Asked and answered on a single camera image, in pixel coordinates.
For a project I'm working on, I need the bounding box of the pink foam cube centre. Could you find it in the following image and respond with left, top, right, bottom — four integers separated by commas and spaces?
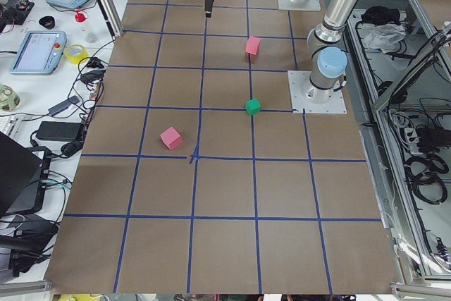
245, 36, 261, 56

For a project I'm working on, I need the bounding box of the pink foam cube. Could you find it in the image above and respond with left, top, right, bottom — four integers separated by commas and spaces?
160, 127, 183, 150
245, 36, 261, 56

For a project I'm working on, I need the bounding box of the green foam cube centre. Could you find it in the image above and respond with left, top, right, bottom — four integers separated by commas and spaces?
245, 98, 261, 116

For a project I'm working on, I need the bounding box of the pink foam cube near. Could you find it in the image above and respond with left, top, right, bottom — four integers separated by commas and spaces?
160, 127, 183, 150

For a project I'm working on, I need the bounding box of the yellow tape roll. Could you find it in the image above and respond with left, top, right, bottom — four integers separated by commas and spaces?
63, 44, 89, 65

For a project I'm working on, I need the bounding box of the blue teach pendant near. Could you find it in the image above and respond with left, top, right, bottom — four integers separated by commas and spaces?
9, 31, 67, 75

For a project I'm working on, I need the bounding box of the white crumpled cloth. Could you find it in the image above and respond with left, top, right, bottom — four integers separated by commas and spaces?
362, 23, 406, 54

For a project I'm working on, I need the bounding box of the black laptop power brick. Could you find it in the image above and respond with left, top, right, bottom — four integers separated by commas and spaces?
36, 121, 84, 142

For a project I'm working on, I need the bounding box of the black laptop computer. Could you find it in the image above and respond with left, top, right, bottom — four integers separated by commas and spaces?
1, 133, 50, 216

